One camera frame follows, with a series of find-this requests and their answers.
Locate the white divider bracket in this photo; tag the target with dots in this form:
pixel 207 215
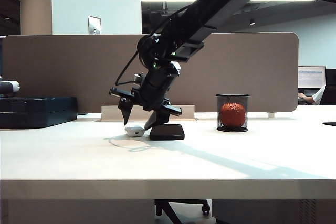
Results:
pixel 271 115

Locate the black mesh pen holder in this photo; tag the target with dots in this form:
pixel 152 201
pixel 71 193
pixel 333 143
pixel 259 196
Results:
pixel 232 98

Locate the orange fruit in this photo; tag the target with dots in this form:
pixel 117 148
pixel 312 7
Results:
pixel 232 115

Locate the computer monitor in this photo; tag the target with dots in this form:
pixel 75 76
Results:
pixel 311 77

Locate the white grey cylindrical tool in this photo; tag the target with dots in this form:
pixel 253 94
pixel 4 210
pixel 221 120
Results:
pixel 9 87

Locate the black office chair base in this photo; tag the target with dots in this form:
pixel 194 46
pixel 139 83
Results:
pixel 168 212

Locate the person in white shirt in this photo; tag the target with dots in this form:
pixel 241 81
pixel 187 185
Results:
pixel 317 96

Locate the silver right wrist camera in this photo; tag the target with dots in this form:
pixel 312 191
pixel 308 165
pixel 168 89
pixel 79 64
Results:
pixel 137 78

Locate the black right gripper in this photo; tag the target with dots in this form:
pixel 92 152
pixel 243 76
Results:
pixel 155 90

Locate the brown desk divider panel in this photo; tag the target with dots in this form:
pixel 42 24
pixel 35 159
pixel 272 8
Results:
pixel 65 72

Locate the black flat mat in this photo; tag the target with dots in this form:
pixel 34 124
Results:
pixel 329 124

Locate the dark blue tool case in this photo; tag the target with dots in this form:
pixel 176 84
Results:
pixel 36 112

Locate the dark under-desk cabinet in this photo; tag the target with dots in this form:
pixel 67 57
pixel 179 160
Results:
pixel 262 212

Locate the black smartphone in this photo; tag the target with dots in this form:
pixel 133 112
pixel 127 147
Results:
pixel 168 132

